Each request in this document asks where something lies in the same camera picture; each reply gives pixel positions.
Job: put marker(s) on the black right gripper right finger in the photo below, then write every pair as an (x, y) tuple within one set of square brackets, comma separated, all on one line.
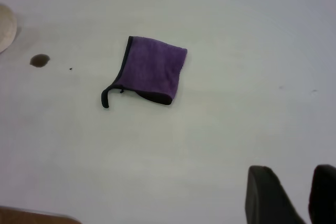
[(324, 195)]

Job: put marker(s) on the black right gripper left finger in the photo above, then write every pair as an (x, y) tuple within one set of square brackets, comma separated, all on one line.
[(265, 197)]

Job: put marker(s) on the purple cloth with black trim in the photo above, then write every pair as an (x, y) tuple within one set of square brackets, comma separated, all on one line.
[(155, 72)]

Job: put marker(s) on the white paper cup green print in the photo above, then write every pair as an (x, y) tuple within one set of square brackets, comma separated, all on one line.
[(5, 28)]

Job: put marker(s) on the brown coffee stain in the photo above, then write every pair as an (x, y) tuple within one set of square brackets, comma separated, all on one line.
[(40, 60)]

